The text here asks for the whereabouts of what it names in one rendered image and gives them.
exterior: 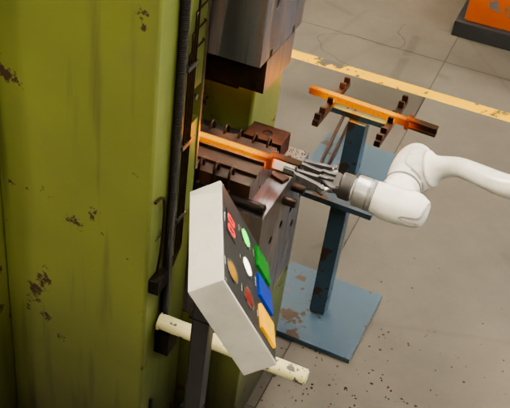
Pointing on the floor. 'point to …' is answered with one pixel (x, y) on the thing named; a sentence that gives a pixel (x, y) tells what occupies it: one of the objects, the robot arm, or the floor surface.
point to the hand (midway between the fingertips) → (285, 164)
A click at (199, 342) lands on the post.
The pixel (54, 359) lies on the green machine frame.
